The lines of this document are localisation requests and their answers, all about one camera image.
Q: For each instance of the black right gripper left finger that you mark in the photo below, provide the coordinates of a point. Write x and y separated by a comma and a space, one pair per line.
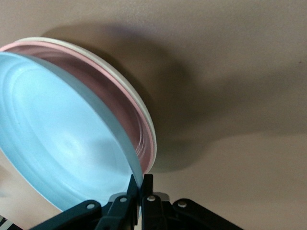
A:
120, 213

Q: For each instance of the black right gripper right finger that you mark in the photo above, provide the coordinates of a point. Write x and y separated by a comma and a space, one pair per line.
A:
163, 215

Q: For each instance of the blue plate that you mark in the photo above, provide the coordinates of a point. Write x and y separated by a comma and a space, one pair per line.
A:
60, 124

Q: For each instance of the pink plate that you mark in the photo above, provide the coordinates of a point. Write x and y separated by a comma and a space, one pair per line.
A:
112, 95

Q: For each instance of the beige plate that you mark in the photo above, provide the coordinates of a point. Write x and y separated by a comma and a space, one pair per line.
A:
134, 91

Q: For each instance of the brown table cloth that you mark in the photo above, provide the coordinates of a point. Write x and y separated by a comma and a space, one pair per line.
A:
227, 72

